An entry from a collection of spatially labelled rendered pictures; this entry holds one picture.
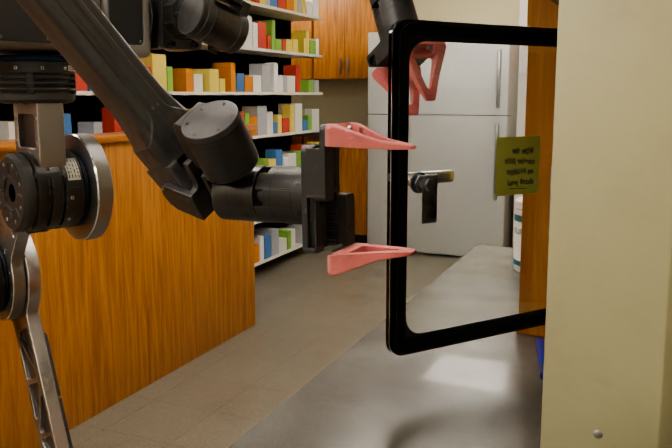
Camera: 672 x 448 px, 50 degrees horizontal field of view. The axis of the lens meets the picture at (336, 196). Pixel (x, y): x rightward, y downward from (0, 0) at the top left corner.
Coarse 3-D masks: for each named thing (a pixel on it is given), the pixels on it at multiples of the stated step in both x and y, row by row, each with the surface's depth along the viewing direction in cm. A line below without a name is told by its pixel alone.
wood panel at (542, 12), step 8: (528, 0) 105; (536, 0) 105; (544, 0) 104; (528, 8) 105; (536, 8) 105; (544, 8) 104; (552, 8) 104; (528, 16) 105; (536, 16) 105; (544, 16) 105; (552, 16) 104; (528, 24) 106; (536, 24) 105; (544, 24) 105; (552, 24) 104; (528, 328) 111; (536, 328) 111; (544, 328) 110; (544, 336) 110
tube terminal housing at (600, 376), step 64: (576, 0) 68; (640, 0) 66; (576, 64) 69; (640, 64) 67; (576, 128) 70; (640, 128) 67; (576, 192) 70; (640, 192) 68; (576, 256) 71; (640, 256) 69; (576, 320) 72; (640, 320) 69; (576, 384) 73; (640, 384) 70
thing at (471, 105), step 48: (432, 48) 85; (480, 48) 89; (528, 48) 93; (432, 96) 86; (480, 96) 90; (528, 96) 94; (432, 144) 87; (480, 144) 91; (528, 144) 95; (480, 192) 92; (528, 192) 96; (432, 240) 89; (480, 240) 92; (528, 240) 97; (432, 288) 90; (480, 288) 93; (528, 288) 98
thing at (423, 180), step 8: (424, 176) 85; (432, 176) 85; (416, 184) 86; (424, 184) 85; (432, 184) 85; (424, 192) 85; (432, 192) 86; (424, 200) 85; (432, 200) 86; (424, 208) 85; (432, 208) 86; (424, 216) 86; (432, 216) 86
